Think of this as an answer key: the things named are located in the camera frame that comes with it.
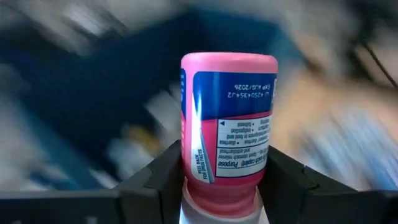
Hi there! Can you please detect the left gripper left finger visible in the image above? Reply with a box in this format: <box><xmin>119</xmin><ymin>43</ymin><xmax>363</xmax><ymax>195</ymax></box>
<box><xmin>115</xmin><ymin>139</ymin><xmax>185</xmax><ymax>224</ymax></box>

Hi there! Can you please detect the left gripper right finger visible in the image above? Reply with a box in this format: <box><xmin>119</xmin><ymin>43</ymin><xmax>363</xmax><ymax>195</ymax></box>
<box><xmin>257</xmin><ymin>145</ymin><xmax>364</xmax><ymax>224</ymax></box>

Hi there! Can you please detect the pink bottle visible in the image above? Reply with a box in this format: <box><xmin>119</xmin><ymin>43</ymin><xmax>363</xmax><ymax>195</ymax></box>
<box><xmin>178</xmin><ymin>52</ymin><xmax>279</xmax><ymax>224</ymax></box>

